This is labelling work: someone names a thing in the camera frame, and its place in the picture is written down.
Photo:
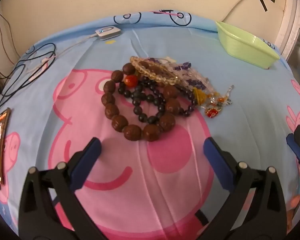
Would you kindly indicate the light green plastic basin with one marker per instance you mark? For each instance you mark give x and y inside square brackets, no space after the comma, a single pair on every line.
[245,46]

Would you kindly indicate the blue cartoon pig bedsheet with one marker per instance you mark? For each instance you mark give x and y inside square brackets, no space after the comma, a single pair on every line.
[152,96]

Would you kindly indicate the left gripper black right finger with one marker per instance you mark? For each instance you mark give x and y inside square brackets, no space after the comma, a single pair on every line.
[255,207]

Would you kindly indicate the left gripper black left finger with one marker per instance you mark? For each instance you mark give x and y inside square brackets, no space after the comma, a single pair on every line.
[38,218]

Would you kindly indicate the white window frame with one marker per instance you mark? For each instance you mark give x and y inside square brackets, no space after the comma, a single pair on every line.
[288,38]

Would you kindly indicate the white charger device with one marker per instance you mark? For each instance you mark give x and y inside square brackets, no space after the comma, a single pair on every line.
[106,33]

